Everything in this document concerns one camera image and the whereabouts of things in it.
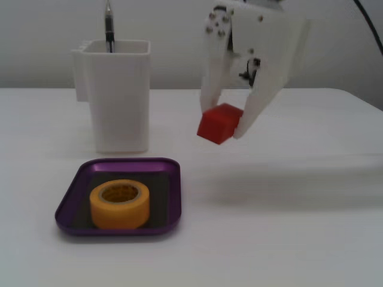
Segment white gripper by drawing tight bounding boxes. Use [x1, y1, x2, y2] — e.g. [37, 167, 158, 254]
[199, 0, 311, 141]

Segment red cube block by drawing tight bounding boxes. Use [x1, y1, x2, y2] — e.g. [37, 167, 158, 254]
[196, 103, 245, 146]

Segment white plastic box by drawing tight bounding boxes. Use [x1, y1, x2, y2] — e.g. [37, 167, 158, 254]
[71, 39, 151, 155]

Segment black ballpoint pen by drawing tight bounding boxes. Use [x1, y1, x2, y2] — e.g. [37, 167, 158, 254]
[104, 0, 116, 54]

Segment yellow tape roll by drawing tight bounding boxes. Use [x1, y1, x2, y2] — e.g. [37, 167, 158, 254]
[89, 179, 150, 230]

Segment purple metal tray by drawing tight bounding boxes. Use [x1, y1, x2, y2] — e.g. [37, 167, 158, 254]
[54, 157, 183, 237]

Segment thick black cable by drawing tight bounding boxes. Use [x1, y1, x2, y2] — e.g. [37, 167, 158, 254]
[352, 0, 383, 56]

